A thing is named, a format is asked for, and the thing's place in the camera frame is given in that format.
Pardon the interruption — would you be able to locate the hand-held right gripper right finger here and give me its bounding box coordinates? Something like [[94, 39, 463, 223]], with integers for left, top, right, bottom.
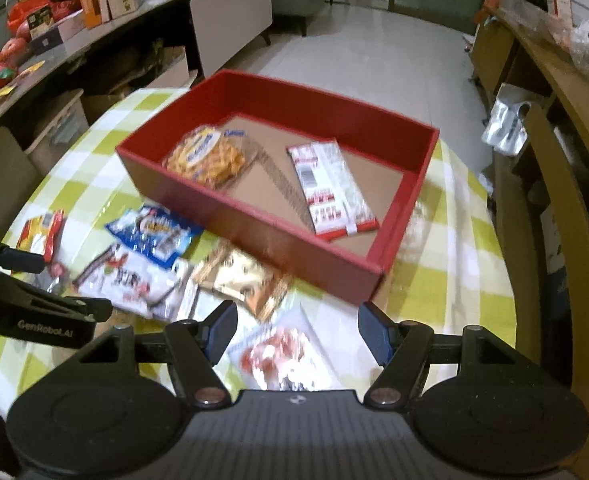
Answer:
[[359, 301, 518, 409]]

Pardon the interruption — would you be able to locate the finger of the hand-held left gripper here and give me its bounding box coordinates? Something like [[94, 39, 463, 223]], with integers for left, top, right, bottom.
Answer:
[[0, 244, 46, 275], [0, 271, 113, 323]]

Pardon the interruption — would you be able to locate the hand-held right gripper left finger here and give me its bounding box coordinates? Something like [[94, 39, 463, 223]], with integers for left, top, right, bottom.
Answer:
[[76, 300, 238, 409]]

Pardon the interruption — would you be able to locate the red yellow gummy packet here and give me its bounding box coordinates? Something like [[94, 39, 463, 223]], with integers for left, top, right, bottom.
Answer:
[[17, 210, 66, 263]]

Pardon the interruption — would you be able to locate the clear packet with red snacks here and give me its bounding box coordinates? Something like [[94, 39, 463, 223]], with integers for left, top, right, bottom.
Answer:
[[227, 305, 348, 391]]

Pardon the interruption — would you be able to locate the red cardboard box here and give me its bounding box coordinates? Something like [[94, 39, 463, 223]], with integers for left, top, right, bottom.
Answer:
[[116, 69, 440, 306]]

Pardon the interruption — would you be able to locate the brown snack packet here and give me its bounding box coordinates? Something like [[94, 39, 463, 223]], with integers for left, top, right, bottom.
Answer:
[[194, 247, 292, 323]]

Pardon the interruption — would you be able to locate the white red snack packet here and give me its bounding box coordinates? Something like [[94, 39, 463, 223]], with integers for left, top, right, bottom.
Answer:
[[72, 244, 195, 321]]

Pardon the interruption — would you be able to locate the blue snack packet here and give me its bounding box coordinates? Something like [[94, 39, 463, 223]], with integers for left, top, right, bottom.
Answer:
[[105, 205, 204, 267]]

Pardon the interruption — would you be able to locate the green white checkered tablecloth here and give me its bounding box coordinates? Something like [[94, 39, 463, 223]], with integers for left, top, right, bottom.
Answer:
[[0, 87, 519, 411]]

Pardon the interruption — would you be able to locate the long red white packet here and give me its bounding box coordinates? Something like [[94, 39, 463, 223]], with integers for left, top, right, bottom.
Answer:
[[285, 137, 379, 242]]

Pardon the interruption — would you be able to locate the yellow snack bag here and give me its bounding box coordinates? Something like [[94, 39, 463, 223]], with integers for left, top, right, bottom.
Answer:
[[163, 125, 248, 191]]

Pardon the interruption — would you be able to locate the black flat box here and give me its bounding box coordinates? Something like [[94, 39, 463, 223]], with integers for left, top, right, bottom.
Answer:
[[28, 20, 86, 56]]

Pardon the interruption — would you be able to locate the open cardboard box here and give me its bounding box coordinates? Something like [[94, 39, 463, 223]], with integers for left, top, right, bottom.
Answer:
[[82, 45, 199, 118]]

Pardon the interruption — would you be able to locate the red gift bag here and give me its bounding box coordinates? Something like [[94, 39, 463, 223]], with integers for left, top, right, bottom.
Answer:
[[7, 0, 82, 31]]

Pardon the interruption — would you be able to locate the silver foil bag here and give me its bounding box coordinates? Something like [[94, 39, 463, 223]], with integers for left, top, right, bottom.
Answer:
[[481, 84, 533, 153]]

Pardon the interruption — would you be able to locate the wooden shelf unit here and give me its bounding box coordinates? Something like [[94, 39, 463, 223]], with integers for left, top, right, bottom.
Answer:
[[472, 0, 589, 480]]

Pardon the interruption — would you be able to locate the orange carton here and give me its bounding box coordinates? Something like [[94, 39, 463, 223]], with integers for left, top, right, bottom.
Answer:
[[77, 0, 112, 29]]

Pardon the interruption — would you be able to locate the long grey top cabinet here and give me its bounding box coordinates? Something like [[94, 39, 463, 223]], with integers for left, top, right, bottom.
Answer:
[[0, 0, 274, 161]]

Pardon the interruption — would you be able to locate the crumpled clear plastic bag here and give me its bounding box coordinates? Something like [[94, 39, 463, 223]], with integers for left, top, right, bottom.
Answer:
[[549, 19, 589, 68]]

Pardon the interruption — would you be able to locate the red white carton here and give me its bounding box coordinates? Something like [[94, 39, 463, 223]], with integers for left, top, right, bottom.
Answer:
[[545, 0, 573, 28]]

